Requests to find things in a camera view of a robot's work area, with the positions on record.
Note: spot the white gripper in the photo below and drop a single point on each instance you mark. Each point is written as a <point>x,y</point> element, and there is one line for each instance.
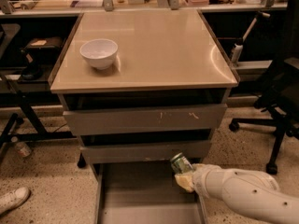
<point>202,178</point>

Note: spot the green soda can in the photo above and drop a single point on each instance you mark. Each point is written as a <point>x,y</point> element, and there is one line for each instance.
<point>180,164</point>

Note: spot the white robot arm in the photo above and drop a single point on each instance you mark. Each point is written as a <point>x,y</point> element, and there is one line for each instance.
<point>252,194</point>

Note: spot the middle grey drawer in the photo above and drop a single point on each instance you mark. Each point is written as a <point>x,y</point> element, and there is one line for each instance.
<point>145,152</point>

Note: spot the top grey drawer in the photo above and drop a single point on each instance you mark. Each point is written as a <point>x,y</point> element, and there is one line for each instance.
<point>145,119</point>

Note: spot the bottom open grey drawer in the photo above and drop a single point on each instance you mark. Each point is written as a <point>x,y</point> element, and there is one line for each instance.
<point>144,193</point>

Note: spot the grey drawer cabinet with counter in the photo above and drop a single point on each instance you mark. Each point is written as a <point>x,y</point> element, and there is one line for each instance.
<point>165,58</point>

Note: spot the black office chair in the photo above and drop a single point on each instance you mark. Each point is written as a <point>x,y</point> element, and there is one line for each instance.
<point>280,88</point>

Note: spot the white ceramic bowl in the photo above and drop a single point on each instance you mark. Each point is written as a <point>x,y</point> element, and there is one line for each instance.
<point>99,53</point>

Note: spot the plastic water bottle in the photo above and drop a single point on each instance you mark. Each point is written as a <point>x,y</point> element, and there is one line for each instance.
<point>21,147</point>

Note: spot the white sneaker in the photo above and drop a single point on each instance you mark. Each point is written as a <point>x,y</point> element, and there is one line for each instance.
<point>14,199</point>

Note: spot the black tape dispenser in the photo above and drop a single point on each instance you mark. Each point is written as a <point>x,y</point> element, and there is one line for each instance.
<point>32,71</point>

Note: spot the black box with label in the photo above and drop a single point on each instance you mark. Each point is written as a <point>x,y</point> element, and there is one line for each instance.
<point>45,46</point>

